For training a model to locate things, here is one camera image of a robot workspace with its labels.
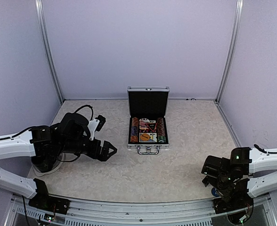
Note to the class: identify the red triangular dealer button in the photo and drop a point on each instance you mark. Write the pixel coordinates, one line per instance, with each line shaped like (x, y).
(152, 126)

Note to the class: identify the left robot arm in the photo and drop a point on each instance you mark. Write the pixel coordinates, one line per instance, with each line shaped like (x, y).
(75, 134)

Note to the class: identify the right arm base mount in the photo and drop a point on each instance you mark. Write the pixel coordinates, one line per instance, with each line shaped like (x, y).
(233, 204)

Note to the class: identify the clear round tray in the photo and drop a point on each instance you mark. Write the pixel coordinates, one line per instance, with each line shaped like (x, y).
(47, 164)

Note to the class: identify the left chip row in case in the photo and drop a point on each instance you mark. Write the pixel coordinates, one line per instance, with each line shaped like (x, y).
(134, 132)

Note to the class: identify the left rear aluminium post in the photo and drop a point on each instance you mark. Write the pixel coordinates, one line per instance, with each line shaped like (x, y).
(49, 57)

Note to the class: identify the blue small blind button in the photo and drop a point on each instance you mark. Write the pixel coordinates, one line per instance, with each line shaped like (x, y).
(214, 192)

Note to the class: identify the right rear aluminium post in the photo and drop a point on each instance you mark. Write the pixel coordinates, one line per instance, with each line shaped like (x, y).
(231, 50)

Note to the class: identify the orange big blind button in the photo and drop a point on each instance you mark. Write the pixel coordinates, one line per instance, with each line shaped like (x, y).
(144, 137)

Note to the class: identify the chip row in case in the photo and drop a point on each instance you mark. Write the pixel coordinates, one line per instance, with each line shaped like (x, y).
(134, 132)
(160, 127)

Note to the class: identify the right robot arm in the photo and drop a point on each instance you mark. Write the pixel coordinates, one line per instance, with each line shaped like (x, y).
(249, 172)

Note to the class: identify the blue playing card deck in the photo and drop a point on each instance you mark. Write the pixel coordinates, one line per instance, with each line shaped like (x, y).
(153, 138)

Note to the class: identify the green poker chip stack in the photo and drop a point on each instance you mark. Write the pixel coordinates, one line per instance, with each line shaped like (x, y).
(161, 139)

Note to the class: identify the right chip row in case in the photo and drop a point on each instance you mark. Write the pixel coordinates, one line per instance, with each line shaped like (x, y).
(160, 127)

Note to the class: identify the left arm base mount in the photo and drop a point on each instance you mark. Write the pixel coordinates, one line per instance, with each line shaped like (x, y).
(44, 201)

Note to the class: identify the aluminium poker case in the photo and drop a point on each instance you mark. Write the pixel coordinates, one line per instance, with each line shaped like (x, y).
(149, 103)

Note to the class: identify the aluminium post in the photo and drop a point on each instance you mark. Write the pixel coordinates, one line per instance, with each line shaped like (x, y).
(231, 50)
(49, 57)

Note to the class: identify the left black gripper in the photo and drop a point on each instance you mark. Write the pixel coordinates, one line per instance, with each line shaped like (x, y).
(95, 155)

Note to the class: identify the front aluminium frame rail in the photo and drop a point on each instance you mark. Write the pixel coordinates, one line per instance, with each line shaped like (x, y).
(85, 212)

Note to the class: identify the red playing card deck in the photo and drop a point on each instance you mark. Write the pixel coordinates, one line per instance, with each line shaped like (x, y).
(143, 124)

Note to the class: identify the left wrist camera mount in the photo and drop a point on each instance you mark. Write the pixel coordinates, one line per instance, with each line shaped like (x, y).
(95, 125)

